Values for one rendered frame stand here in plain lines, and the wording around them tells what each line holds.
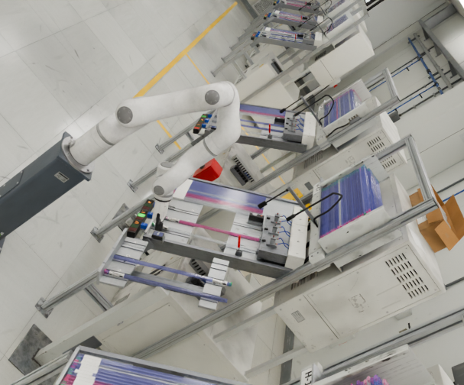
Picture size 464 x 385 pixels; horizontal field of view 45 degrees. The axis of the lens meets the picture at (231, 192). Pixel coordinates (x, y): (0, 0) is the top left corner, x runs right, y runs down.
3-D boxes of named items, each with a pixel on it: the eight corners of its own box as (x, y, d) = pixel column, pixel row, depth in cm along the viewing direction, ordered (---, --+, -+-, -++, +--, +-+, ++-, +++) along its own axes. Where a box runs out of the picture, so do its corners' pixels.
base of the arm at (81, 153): (57, 156, 245) (87, 133, 238) (65, 130, 259) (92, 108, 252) (91, 181, 255) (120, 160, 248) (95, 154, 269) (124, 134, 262)
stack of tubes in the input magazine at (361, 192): (319, 237, 253) (372, 208, 243) (321, 188, 298) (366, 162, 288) (335, 258, 256) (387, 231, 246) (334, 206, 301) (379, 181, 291)
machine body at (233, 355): (82, 342, 299) (169, 292, 275) (124, 268, 361) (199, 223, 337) (160, 422, 316) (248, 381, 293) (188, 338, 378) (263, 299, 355)
